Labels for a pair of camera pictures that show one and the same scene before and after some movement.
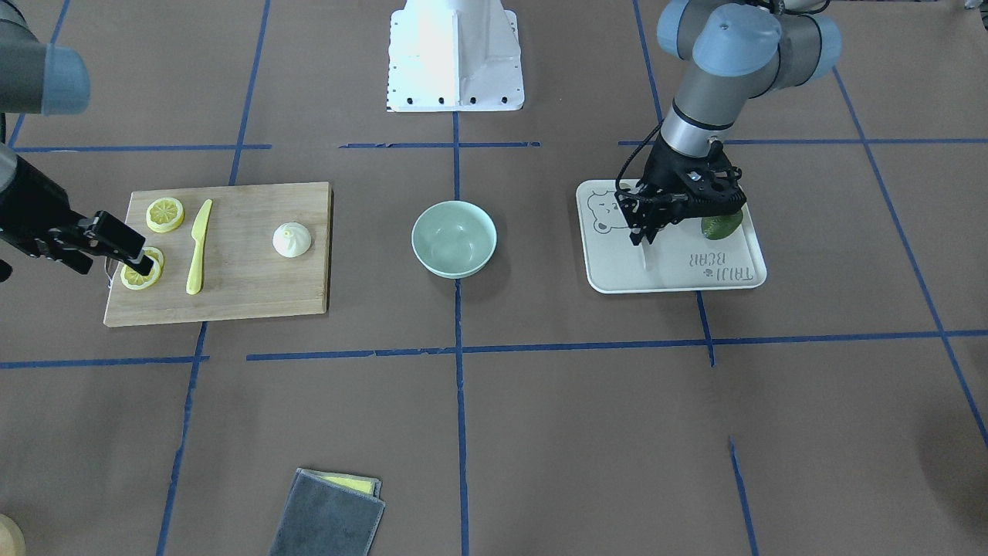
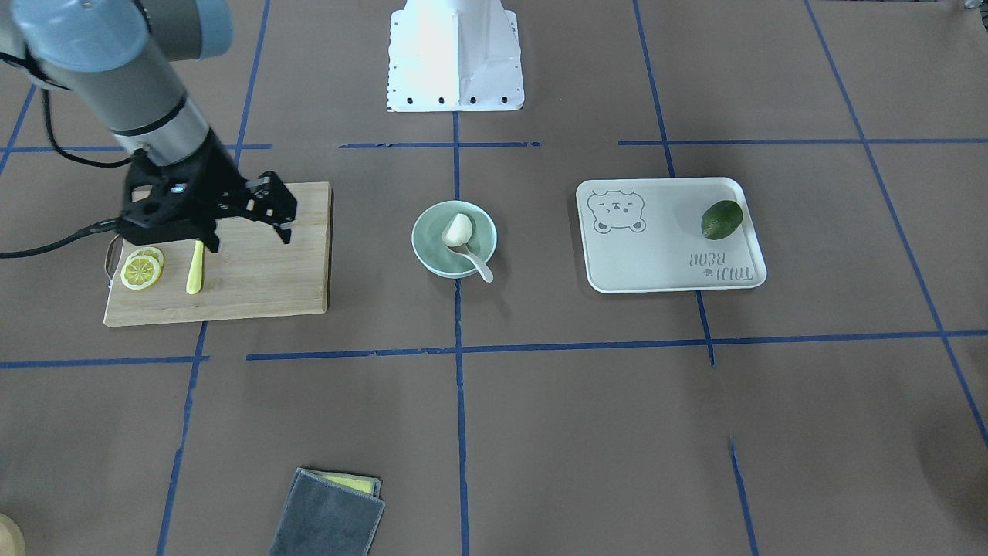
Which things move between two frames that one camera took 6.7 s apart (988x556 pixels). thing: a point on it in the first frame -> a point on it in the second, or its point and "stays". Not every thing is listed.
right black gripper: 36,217 -> 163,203
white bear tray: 679,257 stays
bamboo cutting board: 225,253 stays
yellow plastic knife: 198,235 stays
